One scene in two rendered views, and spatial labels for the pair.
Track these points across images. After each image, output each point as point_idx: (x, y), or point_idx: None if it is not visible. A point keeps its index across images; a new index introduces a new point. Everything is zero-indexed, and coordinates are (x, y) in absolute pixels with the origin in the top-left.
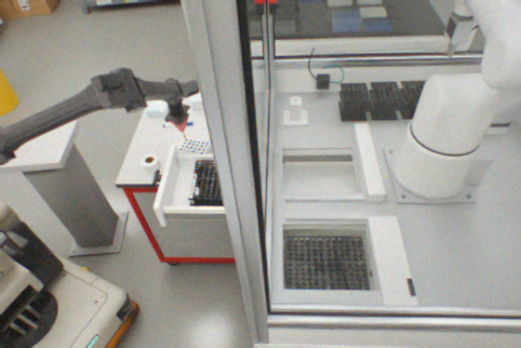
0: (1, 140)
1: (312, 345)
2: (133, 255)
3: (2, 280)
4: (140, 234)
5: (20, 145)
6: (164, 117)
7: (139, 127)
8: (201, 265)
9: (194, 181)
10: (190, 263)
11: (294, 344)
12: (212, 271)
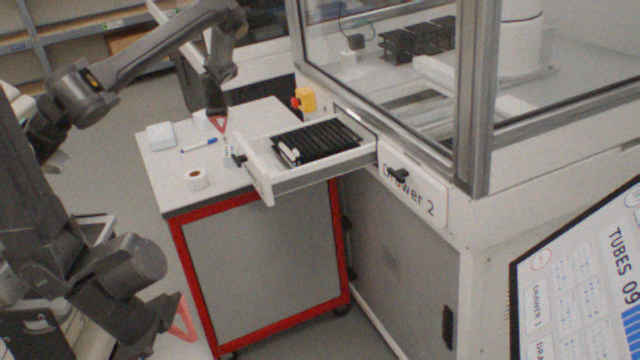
0: (111, 71)
1: (525, 184)
2: None
3: (84, 333)
4: (154, 352)
5: (125, 83)
6: (174, 146)
7: (147, 163)
8: (267, 347)
9: (286, 147)
10: (250, 352)
11: (509, 189)
12: (286, 346)
